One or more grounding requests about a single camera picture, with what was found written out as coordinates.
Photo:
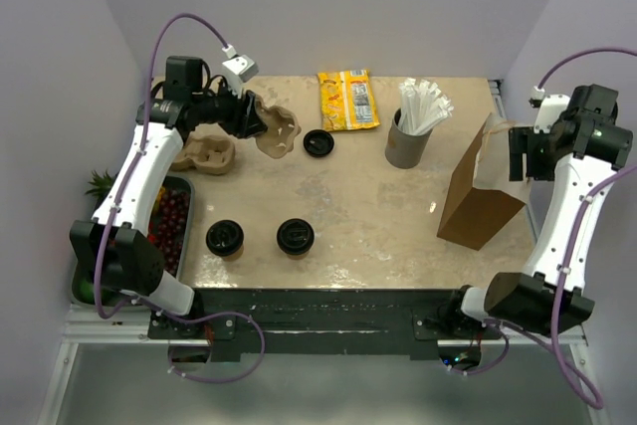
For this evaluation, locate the yellow snack bag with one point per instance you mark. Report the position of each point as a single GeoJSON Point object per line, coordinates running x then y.
{"type": "Point", "coordinates": [346, 101]}

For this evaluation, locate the black plastic cup lid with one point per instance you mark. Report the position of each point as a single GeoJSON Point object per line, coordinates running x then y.
{"type": "Point", "coordinates": [224, 238]}

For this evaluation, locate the brown paper bag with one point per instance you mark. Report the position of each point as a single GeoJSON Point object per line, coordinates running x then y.
{"type": "Point", "coordinates": [481, 198]}

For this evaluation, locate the purple grapes bunch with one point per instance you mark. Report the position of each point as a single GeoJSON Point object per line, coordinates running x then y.
{"type": "Point", "coordinates": [166, 229]}

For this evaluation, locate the small pineapple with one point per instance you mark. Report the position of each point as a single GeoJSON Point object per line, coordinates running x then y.
{"type": "Point", "coordinates": [100, 184]}

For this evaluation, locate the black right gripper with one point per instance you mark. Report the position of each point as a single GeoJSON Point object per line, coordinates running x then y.
{"type": "Point", "coordinates": [525, 140]}

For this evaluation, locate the green fruit tray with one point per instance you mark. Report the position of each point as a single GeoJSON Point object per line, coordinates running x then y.
{"type": "Point", "coordinates": [134, 262]}

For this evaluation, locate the grey straw holder cup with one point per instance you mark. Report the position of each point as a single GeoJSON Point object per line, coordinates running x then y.
{"type": "Point", "coordinates": [403, 150]}

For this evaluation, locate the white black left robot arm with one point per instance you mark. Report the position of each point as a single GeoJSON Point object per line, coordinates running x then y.
{"type": "Point", "coordinates": [161, 129]}

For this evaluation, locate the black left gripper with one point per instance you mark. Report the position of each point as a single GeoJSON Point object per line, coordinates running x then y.
{"type": "Point", "coordinates": [245, 113]}

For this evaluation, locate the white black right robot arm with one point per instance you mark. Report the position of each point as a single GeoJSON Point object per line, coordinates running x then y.
{"type": "Point", "coordinates": [576, 144]}

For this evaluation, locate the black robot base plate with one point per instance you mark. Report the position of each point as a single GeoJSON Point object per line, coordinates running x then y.
{"type": "Point", "coordinates": [406, 322]}

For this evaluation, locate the aluminium frame rail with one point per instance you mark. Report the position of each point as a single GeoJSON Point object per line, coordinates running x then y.
{"type": "Point", "coordinates": [105, 372]}

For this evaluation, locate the green lime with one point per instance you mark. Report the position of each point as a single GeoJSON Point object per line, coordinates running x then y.
{"type": "Point", "coordinates": [85, 291]}

